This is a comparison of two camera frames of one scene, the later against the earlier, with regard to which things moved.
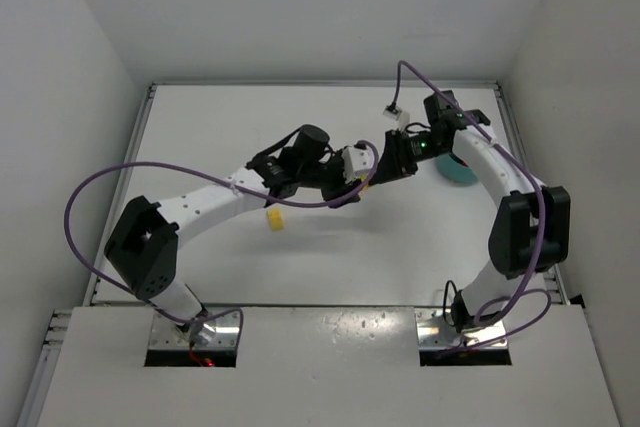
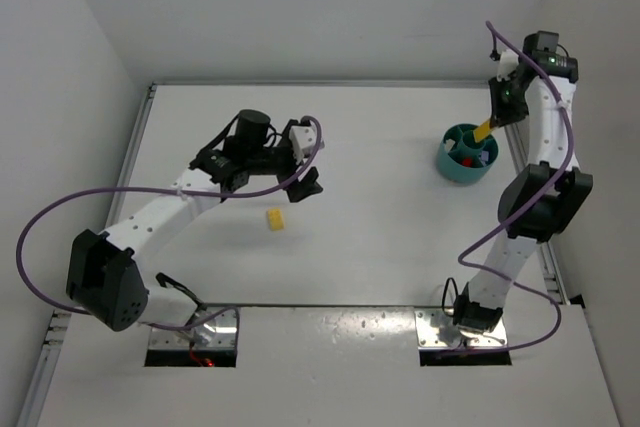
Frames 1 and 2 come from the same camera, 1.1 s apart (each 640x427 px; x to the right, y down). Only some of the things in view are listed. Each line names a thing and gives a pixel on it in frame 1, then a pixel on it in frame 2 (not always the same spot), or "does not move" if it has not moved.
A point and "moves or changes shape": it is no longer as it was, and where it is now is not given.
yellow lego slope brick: [276, 220] does not move
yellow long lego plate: [364, 178] moves or changes shape
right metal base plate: [436, 332] does not move
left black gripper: [338, 188] → [291, 172]
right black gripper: [394, 158] → [501, 117]
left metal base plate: [217, 333] does not move
